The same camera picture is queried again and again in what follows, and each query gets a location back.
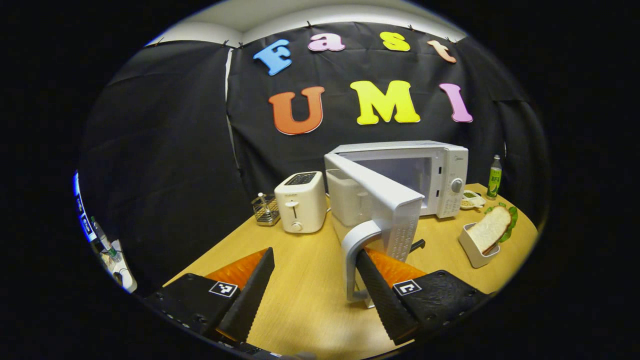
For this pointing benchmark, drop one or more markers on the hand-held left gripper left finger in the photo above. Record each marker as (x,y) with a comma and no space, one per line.
(252,295)

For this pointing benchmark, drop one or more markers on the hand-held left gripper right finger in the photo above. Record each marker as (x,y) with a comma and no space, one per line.
(385,300)

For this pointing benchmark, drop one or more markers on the white microwave oven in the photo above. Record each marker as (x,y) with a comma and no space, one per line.
(390,200)

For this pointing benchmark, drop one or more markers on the bread and lettuce sandwich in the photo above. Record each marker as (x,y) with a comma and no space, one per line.
(490,230)

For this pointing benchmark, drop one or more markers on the white toaster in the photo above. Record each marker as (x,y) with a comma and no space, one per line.
(300,205)

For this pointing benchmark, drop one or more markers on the white sectioned bean dish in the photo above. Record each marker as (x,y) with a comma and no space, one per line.
(472,202)

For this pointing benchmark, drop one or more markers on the clear plastic bottle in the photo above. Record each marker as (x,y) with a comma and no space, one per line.
(105,242)

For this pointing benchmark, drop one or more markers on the green label drink bottle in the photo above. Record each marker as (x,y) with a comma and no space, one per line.
(494,180)

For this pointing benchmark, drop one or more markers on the black backdrop cloth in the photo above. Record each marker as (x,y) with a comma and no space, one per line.
(165,150)

